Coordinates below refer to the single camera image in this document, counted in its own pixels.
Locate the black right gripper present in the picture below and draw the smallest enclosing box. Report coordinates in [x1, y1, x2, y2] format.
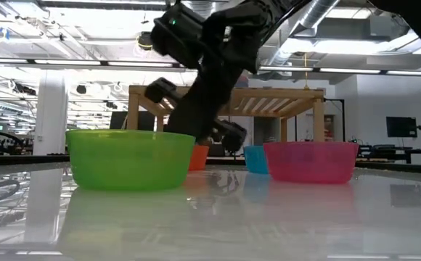
[144, 5, 269, 154]

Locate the orange plastic bowl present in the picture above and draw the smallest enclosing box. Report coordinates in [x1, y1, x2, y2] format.
[187, 144, 211, 172]

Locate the cyan plastic bowl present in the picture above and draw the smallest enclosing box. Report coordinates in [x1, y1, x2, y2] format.
[242, 145, 269, 175]

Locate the pink plastic bowl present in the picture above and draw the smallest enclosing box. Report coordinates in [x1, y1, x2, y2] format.
[263, 141, 360, 185]

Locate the wooden slatted shelf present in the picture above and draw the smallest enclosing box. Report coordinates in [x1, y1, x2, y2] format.
[127, 85, 326, 143]

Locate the green plastic bowl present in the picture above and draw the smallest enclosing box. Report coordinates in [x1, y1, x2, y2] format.
[65, 129, 197, 192]

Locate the dark monitor screen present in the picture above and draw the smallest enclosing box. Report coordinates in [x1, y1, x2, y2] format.
[109, 110, 158, 131]

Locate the long ceiling light strip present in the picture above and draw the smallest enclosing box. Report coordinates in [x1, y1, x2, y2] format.
[0, 57, 421, 78]

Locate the white building column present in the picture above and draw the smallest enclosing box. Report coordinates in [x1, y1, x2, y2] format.
[32, 70, 69, 157]

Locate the black desk with equipment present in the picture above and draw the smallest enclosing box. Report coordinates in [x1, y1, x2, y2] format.
[355, 143, 421, 165]

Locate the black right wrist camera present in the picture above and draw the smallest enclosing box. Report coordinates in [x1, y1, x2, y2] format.
[150, 5, 207, 69]

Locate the black ceiling dome camera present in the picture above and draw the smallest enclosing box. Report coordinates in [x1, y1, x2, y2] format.
[136, 31, 157, 51]

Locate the spiral silver ceiling duct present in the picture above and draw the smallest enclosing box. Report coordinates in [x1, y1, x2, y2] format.
[264, 0, 342, 68]

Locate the black wall monitor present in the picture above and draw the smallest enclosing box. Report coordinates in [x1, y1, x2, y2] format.
[385, 116, 418, 138]

